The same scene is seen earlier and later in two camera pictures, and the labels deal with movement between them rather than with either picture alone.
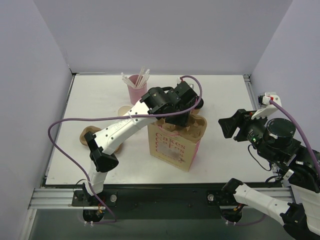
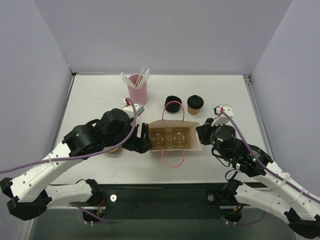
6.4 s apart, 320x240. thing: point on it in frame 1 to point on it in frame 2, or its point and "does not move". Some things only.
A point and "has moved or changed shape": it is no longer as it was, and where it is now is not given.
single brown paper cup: (195, 110) does not move
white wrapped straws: (141, 79) does not move
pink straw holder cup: (137, 93) does not move
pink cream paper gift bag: (171, 147) has moved or changed shape
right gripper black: (240, 127) to (204, 131)
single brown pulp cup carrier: (195, 131) to (175, 137)
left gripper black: (178, 119) to (139, 135)
